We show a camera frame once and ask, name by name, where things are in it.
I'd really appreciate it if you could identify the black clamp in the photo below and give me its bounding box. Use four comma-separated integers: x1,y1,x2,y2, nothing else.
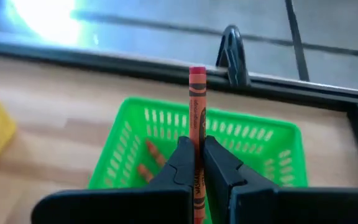
215,24,251,88

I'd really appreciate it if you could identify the orange crayon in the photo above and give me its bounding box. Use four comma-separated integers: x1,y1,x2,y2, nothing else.
144,139,167,167
137,163,155,184
188,65,207,224

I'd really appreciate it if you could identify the green plastic basket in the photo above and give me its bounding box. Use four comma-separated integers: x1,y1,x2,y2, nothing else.
87,96,309,190

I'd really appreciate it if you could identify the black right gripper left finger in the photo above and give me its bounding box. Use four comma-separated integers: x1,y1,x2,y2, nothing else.
31,136,196,224

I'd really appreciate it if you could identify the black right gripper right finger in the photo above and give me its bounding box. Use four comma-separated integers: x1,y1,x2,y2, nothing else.
203,136,358,224

